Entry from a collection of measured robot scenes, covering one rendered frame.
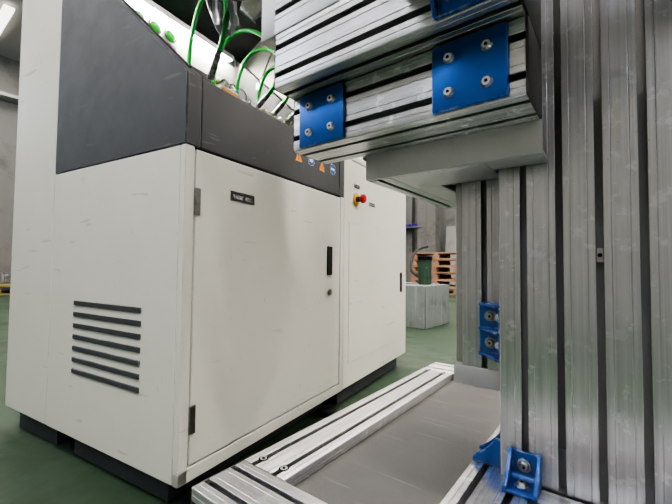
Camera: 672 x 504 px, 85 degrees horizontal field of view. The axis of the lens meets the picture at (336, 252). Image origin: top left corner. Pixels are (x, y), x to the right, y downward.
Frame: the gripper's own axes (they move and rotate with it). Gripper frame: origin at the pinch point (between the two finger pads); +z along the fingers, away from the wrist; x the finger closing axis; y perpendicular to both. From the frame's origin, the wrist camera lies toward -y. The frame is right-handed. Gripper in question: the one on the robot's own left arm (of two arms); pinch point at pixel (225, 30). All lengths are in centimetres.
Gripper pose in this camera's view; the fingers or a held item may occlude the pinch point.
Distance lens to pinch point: 126.9
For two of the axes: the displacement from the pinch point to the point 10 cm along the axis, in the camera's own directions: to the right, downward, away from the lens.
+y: 4.3, 6.6, -6.2
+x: 8.9, -2.0, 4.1
